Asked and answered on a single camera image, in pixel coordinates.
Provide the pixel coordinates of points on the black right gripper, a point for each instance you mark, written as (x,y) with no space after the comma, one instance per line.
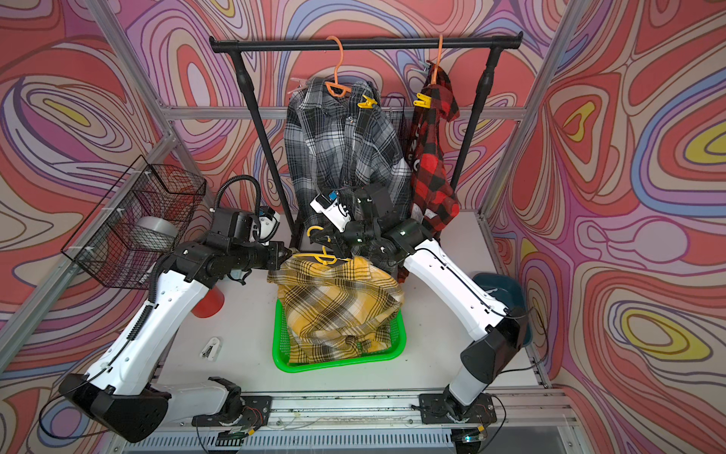
(338,245)

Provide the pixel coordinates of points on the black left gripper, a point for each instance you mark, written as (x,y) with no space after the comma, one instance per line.
(276,259)

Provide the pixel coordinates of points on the yellow plastic hanger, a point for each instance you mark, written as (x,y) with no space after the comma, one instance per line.
(324,257)

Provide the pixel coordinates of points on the yellow plaid long-sleeve shirt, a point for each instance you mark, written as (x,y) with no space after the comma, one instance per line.
(336,312)

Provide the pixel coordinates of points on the grey plaid long-sleeve shirt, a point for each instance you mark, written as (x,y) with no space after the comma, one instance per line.
(333,145)

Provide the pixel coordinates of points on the orange hanger with grey shirt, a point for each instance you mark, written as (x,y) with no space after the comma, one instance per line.
(334,87)

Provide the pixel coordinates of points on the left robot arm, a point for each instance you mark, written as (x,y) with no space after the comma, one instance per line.
(116,391)

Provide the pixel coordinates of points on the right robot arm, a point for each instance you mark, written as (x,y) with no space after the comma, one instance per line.
(498,333)

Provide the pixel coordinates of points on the red plaid long-sleeve shirt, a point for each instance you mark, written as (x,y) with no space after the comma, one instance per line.
(434,201)

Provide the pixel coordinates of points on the orange hanger with red shirt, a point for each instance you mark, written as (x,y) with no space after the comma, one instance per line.
(437,62)

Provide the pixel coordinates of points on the red plastic cup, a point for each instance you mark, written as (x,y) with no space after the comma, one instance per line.
(210,305)

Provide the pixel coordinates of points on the green plastic basket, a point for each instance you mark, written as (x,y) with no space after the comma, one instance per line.
(280,347)

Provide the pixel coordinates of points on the white clothespin on table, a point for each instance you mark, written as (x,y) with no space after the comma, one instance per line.
(211,349)

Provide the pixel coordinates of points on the grey tape roll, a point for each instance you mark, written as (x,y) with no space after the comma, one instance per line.
(154,234)

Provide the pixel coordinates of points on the dark teal bin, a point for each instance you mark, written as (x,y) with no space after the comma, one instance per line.
(510,293)

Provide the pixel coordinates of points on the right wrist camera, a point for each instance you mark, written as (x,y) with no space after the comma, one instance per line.
(333,209)

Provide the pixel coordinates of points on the rear black wire basket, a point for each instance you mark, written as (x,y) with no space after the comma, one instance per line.
(402,115)

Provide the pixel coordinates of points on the black wire basket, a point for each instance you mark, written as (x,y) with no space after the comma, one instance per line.
(402,115)
(151,208)

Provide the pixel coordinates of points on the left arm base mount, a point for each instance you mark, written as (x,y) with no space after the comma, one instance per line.
(247,411)

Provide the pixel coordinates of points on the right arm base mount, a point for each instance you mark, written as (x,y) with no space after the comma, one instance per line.
(441,408)

